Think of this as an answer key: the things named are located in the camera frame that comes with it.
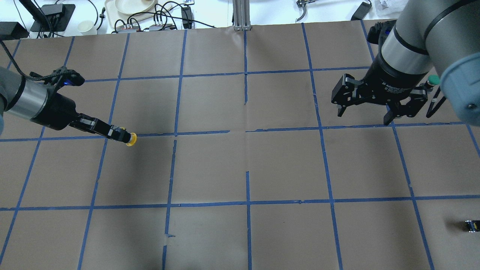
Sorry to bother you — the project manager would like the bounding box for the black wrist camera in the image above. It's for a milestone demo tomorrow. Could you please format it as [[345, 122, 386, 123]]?
[[367, 20, 396, 46], [29, 66, 85, 87]]

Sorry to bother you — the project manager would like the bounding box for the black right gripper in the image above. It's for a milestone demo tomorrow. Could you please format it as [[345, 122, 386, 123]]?
[[331, 57, 428, 126]]

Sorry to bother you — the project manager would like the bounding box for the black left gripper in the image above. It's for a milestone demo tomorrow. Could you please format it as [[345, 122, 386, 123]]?
[[30, 84, 114, 140]]

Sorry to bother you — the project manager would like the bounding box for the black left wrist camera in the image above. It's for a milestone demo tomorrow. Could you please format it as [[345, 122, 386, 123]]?
[[29, 66, 85, 87]]

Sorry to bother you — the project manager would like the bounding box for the brown paper table mat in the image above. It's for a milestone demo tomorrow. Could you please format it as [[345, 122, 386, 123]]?
[[1, 21, 479, 270]]

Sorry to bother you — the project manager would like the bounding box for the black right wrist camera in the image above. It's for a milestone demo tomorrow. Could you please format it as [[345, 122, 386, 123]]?
[[367, 20, 396, 46]]

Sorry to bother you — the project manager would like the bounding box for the cream rectangular tray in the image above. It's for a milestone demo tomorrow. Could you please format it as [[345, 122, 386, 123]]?
[[104, 0, 161, 28]]

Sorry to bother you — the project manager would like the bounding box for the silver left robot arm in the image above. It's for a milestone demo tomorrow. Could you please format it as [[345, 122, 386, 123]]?
[[0, 66, 131, 143]]

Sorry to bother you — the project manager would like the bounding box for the black power adapter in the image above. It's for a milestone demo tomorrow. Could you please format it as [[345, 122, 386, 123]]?
[[350, 0, 372, 21]]

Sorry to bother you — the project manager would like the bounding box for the small black yellow component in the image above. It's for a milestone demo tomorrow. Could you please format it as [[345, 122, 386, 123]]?
[[464, 220, 480, 233]]

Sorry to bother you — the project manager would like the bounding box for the white paper cup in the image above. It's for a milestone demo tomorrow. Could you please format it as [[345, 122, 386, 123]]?
[[77, 20, 98, 36]]

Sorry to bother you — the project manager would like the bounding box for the aluminium frame post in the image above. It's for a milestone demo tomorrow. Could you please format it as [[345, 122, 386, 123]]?
[[232, 0, 252, 31]]

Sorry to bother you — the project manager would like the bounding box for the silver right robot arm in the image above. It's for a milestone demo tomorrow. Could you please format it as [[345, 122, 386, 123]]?
[[331, 0, 480, 126]]

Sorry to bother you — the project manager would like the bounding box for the green push button switch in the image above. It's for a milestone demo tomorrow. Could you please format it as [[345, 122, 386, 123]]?
[[423, 75, 440, 93]]

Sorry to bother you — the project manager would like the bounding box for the yellow push button switch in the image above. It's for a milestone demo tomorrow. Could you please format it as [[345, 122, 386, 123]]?
[[108, 126, 138, 147]]

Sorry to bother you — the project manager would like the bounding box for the cream round plate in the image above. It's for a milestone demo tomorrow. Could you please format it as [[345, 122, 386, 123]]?
[[114, 0, 156, 15]]

